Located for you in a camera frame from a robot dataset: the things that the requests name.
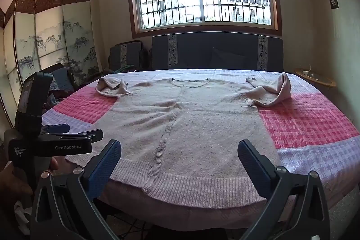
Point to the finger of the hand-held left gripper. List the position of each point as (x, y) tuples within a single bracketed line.
[(90, 136), (57, 128)]

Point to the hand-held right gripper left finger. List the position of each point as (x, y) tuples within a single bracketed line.
[(105, 165)]

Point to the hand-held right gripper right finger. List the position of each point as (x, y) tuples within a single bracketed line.
[(254, 165)]

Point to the pale pink knit sweater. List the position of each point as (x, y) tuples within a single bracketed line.
[(197, 130)]

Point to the dark clothes pile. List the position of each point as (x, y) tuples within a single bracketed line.
[(63, 78)]

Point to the person's left hand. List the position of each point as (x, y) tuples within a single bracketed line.
[(15, 181)]

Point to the pink checked blanket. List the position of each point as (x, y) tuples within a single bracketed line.
[(295, 122)]

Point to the painted folding screen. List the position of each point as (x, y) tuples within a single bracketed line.
[(47, 37)]

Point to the dark patterned cushion chair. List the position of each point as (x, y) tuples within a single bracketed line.
[(129, 55)]

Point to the white crumpled cloth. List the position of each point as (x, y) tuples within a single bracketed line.
[(24, 214)]

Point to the small white object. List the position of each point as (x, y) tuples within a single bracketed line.
[(306, 72)]

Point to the round wooden side table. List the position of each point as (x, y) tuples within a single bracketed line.
[(323, 81)]

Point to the dark sofa with patterned trim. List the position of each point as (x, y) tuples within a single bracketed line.
[(197, 50)]

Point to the dark wall switch panel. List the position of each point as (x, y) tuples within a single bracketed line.
[(333, 1)]

